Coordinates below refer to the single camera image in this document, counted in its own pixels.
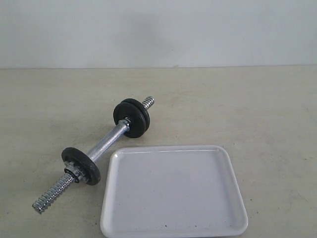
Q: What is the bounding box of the chrome threaded dumbbell bar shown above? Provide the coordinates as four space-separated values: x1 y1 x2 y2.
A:
32 96 155 214

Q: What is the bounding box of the black plate far bar end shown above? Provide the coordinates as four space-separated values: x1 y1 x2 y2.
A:
113 102 146 138

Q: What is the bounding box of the chrome spin lock collar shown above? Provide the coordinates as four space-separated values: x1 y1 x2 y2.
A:
64 162 85 183

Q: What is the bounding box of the black plate bar end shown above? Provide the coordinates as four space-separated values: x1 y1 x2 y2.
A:
113 102 146 138
61 147 101 185

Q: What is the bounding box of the black plate near bar end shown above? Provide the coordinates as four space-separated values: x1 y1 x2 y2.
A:
61 147 101 185

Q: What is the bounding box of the black weight plate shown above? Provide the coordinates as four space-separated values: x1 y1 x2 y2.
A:
122 98 150 138

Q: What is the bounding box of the white plastic tray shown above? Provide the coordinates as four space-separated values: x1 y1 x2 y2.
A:
100 145 248 238

